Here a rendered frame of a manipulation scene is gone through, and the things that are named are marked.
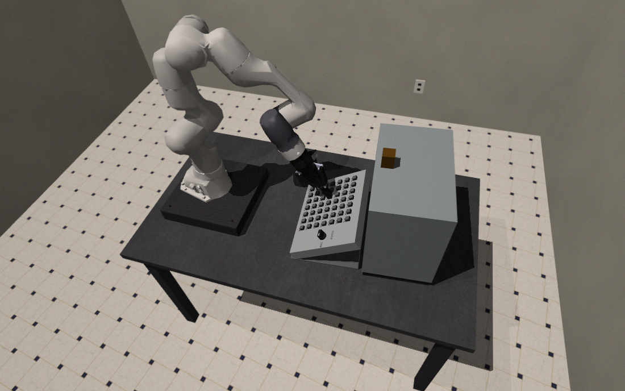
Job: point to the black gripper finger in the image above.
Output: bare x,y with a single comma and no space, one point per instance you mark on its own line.
308,178
321,178

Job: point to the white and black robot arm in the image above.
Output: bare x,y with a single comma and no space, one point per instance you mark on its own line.
190,46

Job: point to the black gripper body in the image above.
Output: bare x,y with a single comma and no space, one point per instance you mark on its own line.
305,161

